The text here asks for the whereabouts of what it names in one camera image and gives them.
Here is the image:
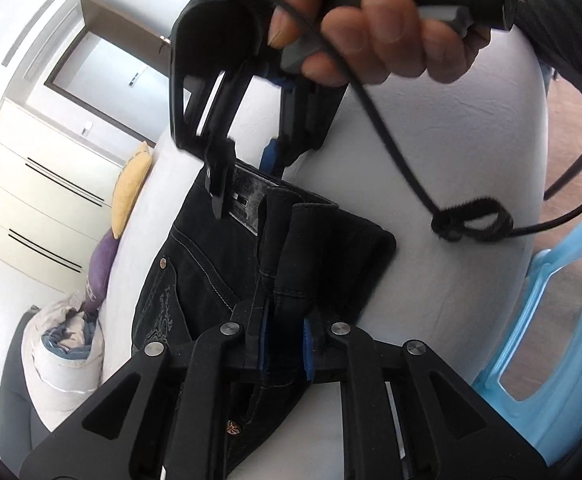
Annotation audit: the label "black denim pants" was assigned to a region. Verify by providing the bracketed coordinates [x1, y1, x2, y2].
[131, 178, 396, 479]

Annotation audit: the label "person's right hand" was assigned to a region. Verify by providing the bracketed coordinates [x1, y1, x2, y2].
[268, 0, 491, 87]

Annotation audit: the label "yellow cushion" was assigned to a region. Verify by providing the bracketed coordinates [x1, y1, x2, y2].
[111, 142, 153, 240]

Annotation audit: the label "purple cushion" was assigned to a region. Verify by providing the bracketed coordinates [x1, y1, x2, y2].
[82, 229, 120, 315]

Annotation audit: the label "cream wardrobe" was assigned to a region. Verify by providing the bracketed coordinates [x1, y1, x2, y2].
[0, 100, 122, 292]

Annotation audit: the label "grey rolled duvet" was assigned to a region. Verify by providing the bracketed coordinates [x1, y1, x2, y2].
[21, 292, 104, 431]

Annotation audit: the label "blue plastic stool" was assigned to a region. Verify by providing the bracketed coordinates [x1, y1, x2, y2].
[474, 222, 582, 465]

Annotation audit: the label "dark grey headboard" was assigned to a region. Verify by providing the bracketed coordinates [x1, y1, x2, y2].
[0, 306, 50, 476]

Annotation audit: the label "black cable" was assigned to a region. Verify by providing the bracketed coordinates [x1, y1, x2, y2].
[197, 0, 582, 244]

